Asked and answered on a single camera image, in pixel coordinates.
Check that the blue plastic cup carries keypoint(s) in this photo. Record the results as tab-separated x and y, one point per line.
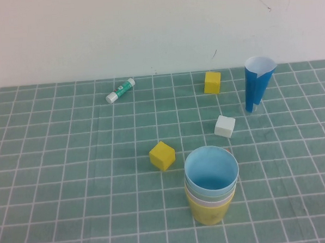
211	165

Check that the green plastic cup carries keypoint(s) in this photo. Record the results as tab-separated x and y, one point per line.
210	199

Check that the pink plastic cup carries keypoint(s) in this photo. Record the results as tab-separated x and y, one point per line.
207	204

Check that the yellow cube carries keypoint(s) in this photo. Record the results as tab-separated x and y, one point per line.
161	154
211	83

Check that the green white glue stick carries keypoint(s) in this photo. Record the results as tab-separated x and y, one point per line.
119	90

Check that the white cube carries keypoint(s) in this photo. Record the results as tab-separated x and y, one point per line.
223	126

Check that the blue rolled paper cone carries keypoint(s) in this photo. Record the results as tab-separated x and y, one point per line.
254	89

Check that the green checked tablecloth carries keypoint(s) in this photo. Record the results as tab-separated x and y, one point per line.
72	172

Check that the yellow plastic cup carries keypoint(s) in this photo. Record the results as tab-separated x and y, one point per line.
208	215

